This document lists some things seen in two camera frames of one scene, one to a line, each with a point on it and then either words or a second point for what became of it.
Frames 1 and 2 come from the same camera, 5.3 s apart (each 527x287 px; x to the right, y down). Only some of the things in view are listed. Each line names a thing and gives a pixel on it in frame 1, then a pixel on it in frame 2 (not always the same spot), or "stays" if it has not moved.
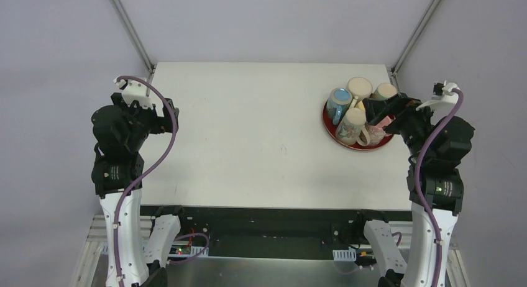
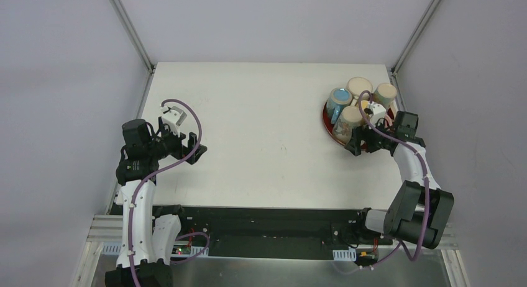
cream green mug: x=385 y=91 stays
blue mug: x=339 y=99 stays
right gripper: x=397 y=113 → x=369 y=136
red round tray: x=331 y=130 stays
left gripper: x=165 y=120 → x=181 y=141
